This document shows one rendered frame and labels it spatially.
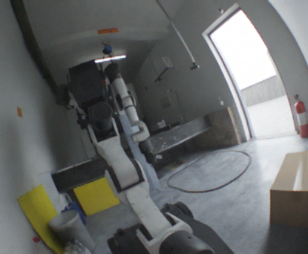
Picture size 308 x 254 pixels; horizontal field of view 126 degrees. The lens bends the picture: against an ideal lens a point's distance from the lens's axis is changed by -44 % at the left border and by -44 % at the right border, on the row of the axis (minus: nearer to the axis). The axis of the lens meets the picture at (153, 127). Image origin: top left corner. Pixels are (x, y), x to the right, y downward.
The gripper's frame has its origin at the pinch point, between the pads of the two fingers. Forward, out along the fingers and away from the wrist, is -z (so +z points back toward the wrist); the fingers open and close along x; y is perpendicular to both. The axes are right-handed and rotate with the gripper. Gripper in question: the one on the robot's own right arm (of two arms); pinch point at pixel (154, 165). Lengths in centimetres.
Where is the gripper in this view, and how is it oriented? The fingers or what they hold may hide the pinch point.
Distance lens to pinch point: 98.7
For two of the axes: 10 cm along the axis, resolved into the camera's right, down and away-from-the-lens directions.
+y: -8.8, 3.7, -3.0
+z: -4.0, -9.2, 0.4
